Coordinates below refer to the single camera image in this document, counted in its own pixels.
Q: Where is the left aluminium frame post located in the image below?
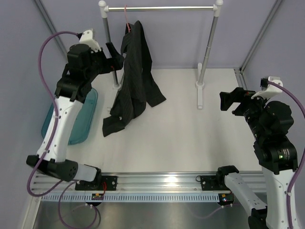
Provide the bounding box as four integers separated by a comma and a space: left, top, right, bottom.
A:
33, 0, 67, 58

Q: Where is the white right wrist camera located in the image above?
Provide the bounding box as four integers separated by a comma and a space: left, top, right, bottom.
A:
251, 76, 283, 100

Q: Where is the black pinstriped shirt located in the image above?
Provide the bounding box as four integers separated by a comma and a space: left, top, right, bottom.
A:
102, 21, 166, 137

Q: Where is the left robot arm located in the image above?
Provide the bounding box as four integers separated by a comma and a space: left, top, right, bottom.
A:
26, 42, 124, 190

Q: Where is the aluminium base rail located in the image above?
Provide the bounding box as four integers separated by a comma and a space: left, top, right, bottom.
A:
30, 172, 266, 193

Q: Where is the teal plastic tray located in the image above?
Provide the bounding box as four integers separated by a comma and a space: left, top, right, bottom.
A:
41, 88, 98, 146

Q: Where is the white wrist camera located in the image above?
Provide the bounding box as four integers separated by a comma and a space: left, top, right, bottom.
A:
77, 29, 102, 52
251, 76, 283, 100

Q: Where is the pink wire hanger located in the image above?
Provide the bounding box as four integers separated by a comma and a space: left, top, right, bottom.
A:
124, 5, 131, 33

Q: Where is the aluminium frame post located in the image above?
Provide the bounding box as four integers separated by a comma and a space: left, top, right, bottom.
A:
33, 0, 67, 58
234, 0, 284, 90

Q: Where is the white slotted cable duct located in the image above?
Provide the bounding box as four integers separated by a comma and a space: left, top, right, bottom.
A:
42, 193, 220, 203

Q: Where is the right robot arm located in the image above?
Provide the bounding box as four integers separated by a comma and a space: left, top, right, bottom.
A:
215, 87, 302, 229

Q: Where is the right aluminium frame post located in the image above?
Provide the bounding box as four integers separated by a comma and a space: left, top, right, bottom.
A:
234, 0, 284, 90

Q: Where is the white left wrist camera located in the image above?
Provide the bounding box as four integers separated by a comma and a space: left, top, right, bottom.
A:
77, 29, 102, 52

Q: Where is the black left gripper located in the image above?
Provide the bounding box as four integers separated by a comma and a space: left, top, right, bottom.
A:
85, 42, 123, 82

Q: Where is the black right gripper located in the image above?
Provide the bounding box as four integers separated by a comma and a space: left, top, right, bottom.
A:
220, 87, 273, 140

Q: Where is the white and silver clothes rack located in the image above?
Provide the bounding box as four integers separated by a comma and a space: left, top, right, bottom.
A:
98, 0, 224, 110

